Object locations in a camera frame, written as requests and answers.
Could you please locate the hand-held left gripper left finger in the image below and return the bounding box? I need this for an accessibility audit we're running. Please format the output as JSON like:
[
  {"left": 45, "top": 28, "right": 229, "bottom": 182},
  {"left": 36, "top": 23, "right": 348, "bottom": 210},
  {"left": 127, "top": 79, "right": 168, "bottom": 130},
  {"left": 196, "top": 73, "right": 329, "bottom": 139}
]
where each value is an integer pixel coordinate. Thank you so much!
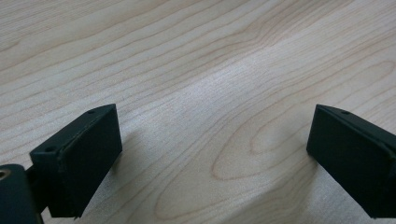
[{"left": 29, "top": 103, "right": 123, "bottom": 219}]

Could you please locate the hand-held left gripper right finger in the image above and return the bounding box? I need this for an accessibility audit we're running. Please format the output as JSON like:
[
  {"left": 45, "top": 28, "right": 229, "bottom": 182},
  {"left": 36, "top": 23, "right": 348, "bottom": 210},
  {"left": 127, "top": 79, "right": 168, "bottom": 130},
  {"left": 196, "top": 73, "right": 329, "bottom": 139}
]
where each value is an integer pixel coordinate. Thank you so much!
[{"left": 305, "top": 104, "right": 396, "bottom": 219}]

